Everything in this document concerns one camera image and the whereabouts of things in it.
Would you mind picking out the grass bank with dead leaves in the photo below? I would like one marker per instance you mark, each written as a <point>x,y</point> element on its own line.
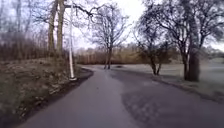
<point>30,83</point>

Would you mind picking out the distant brown tree line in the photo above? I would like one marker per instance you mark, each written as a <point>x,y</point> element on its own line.
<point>126,56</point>

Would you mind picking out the brown bare brushwood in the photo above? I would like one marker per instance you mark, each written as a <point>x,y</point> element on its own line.
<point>20,50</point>

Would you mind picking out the large thick-trunked bare tree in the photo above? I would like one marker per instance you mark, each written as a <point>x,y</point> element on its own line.
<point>194,63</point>

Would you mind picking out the pale green grass field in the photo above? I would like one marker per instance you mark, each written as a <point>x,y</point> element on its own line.
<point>206,75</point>

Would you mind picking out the dark grey asphalt path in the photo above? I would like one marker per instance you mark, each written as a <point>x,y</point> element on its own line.
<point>110,103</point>

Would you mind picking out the pale lamp post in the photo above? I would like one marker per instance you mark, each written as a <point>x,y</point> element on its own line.
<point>71,50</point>

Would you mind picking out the slender bare tree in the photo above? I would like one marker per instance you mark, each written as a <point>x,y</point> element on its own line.
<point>108,46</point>

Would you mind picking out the small dark bushy tree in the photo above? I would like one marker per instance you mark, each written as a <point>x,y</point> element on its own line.
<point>154,63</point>

